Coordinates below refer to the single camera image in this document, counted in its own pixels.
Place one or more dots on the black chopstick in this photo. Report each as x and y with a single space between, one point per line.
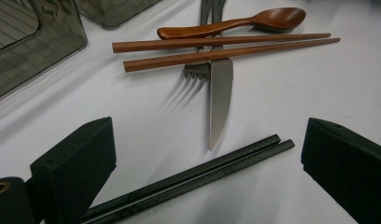
185 177
198 182

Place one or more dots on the brown wooden spoon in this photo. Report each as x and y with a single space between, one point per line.
272 18

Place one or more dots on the smoky clear plastic basket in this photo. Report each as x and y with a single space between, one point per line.
114 12
39 49

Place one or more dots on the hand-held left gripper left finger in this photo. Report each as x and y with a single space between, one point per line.
73 168

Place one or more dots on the steel fork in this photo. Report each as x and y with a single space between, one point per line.
196 72

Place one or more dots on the brown wooden chopstick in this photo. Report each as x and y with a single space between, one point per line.
210 41
210 56

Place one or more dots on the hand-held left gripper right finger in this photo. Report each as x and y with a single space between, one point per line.
347 168

